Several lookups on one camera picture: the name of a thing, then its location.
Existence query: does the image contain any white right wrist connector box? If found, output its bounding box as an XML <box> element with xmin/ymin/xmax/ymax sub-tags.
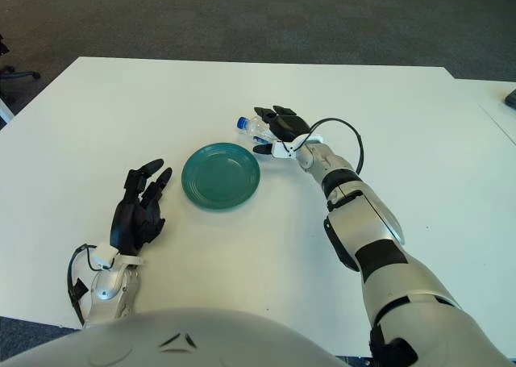
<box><xmin>270</xmin><ymin>140</ymin><xmax>298</xmax><ymax>160</ymax></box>

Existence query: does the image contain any clear bottle with blue cap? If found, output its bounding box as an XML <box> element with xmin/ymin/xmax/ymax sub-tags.
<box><xmin>235</xmin><ymin>115</ymin><xmax>279</xmax><ymax>144</ymax></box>

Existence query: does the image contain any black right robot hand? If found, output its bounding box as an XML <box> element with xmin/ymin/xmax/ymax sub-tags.
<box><xmin>252</xmin><ymin>105</ymin><xmax>314</xmax><ymax>156</ymax></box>

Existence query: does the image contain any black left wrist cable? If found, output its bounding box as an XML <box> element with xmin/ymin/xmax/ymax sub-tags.
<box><xmin>67</xmin><ymin>244</ymin><xmax>98</xmax><ymax>326</ymax></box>

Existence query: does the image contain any white desk with square leg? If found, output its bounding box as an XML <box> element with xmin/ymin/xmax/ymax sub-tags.
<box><xmin>0</xmin><ymin>96</ymin><xmax>15</xmax><ymax>132</ymax></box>

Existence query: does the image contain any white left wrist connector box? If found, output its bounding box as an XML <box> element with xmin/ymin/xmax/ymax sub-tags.
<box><xmin>89</xmin><ymin>242</ymin><xmax>119</xmax><ymax>270</ymax></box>

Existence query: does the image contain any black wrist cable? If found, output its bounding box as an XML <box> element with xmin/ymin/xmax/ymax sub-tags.
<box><xmin>281</xmin><ymin>118</ymin><xmax>364</xmax><ymax>173</ymax></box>
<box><xmin>67</xmin><ymin>244</ymin><xmax>98</xmax><ymax>326</ymax></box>

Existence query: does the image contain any green round plate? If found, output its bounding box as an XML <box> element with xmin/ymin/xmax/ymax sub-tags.
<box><xmin>181</xmin><ymin>141</ymin><xmax>262</xmax><ymax>213</ymax></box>

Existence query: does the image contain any black office chair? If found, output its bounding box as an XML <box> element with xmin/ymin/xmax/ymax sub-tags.
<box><xmin>0</xmin><ymin>31</ymin><xmax>41</xmax><ymax>102</ymax></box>

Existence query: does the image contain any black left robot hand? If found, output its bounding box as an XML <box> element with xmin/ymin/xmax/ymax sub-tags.
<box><xmin>109</xmin><ymin>157</ymin><xmax>173</xmax><ymax>258</ymax></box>

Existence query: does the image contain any silver robot torso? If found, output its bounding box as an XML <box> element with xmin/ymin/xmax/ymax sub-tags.
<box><xmin>0</xmin><ymin>308</ymin><xmax>347</xmax><ymax>367</ymax></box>

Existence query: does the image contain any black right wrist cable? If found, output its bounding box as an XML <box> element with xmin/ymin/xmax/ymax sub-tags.
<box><xmin>281</xmin><ymin>118</ymin><xmax>364</xmax><ymax>173</ymax></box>

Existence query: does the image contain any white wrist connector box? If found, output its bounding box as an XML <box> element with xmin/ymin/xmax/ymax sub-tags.
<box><xmin>89</xmin><ymin>242</ymin><xmax>119</xmax><ymax>270</ymax></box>
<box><xmin>270</xmin><ymin>140</ymin><xmax>298</xmax><ymax>160</ymax></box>

